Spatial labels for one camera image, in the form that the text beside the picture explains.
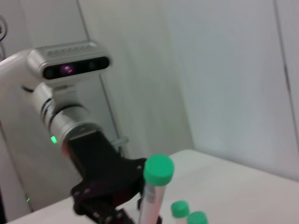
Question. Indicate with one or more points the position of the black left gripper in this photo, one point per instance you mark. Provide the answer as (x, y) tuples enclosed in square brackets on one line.
[(93, 158)]

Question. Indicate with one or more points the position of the clear graduated tube green cap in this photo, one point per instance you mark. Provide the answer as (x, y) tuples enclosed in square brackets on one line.
[(158, 170)]

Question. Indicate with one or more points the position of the clear test tube green cap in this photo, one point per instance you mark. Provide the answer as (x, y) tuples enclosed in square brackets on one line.
[(197, 218), (180, 208)]

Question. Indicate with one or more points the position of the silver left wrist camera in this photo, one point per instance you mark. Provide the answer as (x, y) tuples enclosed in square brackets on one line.
[(70, 60)]

